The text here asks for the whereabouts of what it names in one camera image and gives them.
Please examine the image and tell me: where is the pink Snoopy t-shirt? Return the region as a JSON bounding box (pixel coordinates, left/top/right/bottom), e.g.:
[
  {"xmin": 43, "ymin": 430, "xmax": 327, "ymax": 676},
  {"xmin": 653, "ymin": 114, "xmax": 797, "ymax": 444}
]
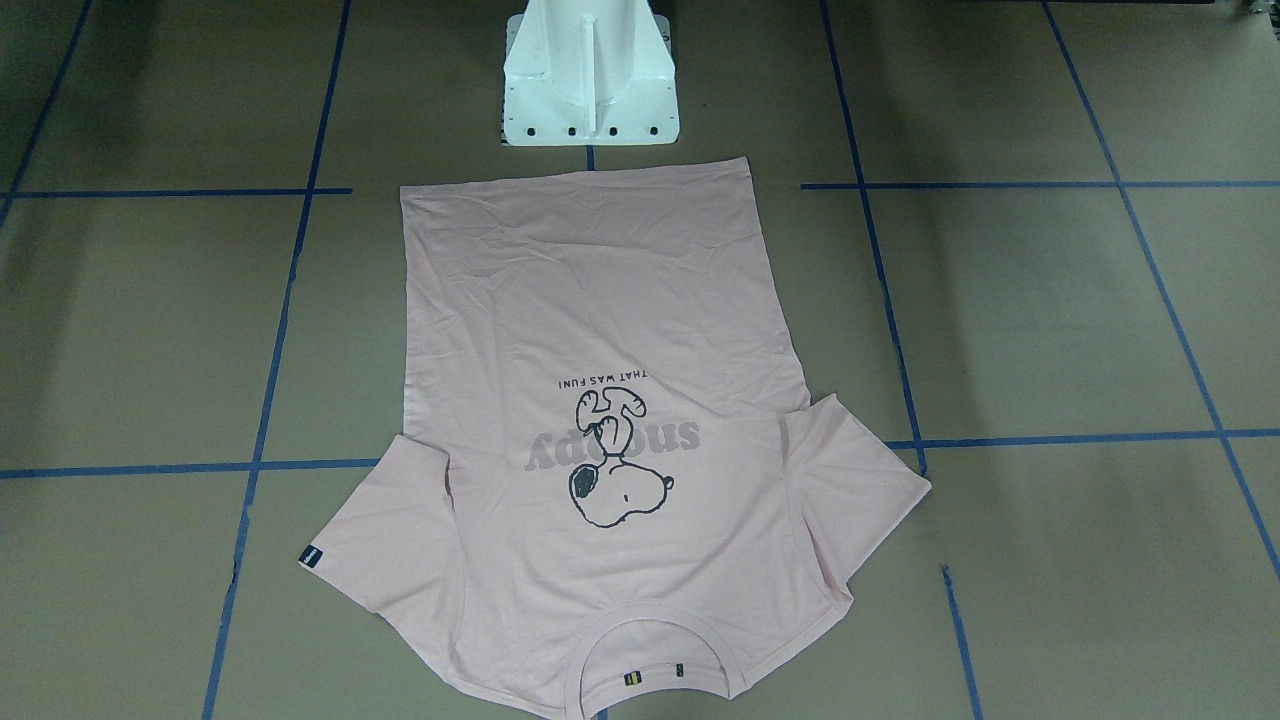
[{"xmin": 300, "ymin": 159, "xmax": 931, "ymax": 719}]

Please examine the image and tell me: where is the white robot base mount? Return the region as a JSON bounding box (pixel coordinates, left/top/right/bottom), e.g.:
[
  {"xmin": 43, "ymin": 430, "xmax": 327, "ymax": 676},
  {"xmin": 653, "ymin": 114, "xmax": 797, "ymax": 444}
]
[{"xmin": 500, "ymin": 1, "xmax": 681, "ymax": 147}]

